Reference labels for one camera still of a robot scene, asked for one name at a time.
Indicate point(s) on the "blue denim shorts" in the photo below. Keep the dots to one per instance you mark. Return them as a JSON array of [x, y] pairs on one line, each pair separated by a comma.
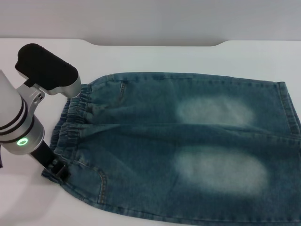
[[188, 141]]

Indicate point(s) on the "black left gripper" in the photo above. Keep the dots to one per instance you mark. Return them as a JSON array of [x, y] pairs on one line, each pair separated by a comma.
[[42, 153]]

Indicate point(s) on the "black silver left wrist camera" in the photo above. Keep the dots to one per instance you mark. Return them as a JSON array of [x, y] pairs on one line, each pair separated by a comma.
[[47, 68]]

